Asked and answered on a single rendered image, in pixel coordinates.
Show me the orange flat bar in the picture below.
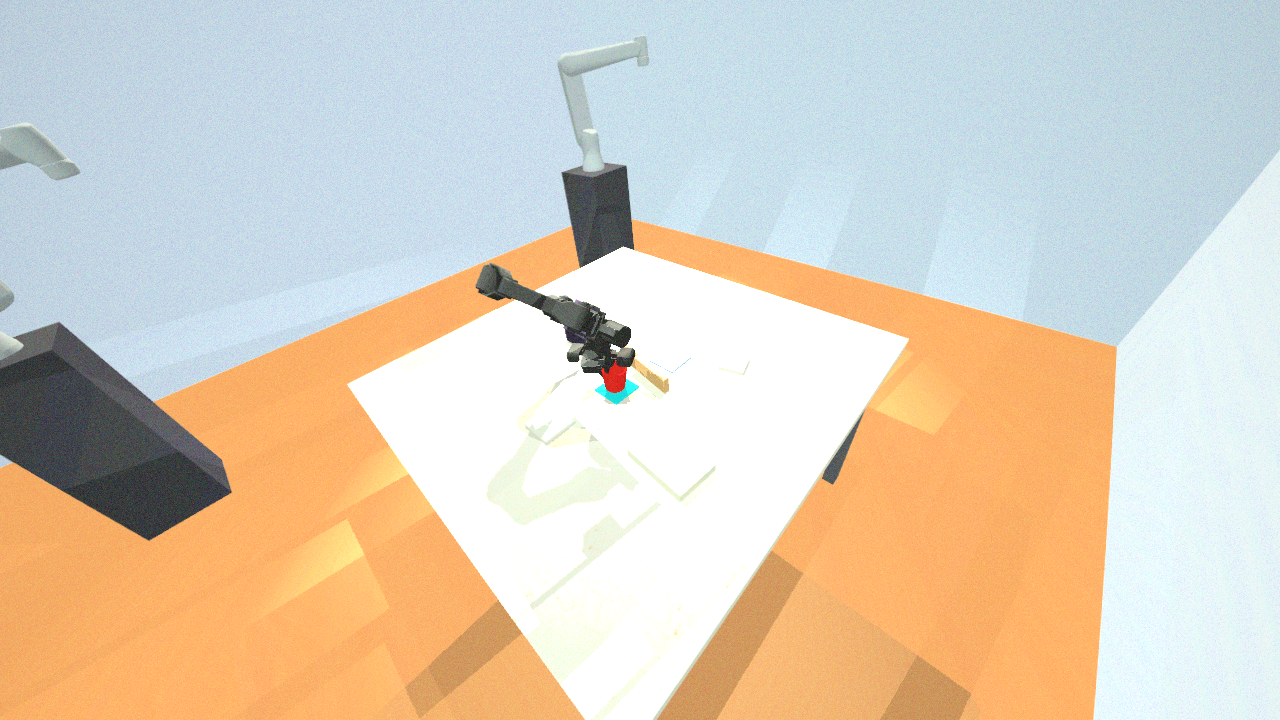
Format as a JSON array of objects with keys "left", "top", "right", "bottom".
[{"left": 631, "top": 352, "right": 669, "bottom": 393}]

